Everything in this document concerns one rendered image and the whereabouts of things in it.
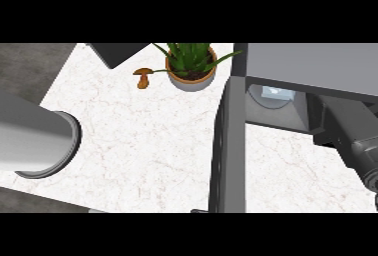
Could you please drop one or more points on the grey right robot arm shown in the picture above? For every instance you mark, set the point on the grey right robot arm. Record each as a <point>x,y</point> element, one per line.
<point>356,140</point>

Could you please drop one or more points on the round glass microwave plate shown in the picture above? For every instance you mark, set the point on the round glass microwave plate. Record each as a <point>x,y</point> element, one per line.
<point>267,103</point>

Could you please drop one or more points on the dark grey angular appliance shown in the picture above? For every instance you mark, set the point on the dark grey angular appliance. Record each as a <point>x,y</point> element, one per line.
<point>117,53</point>

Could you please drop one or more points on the pale blue milk carton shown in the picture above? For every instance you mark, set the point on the pale blue milk carton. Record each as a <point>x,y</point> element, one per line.
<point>278,93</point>

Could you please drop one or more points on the green plant in pot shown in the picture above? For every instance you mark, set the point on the green plant in pot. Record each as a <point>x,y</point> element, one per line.
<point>190,71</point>

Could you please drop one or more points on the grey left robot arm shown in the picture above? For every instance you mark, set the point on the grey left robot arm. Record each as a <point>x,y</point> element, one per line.
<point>34,140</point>

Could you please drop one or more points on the brown mushroom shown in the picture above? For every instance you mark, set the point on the brown mushroom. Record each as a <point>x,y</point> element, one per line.
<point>143,80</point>

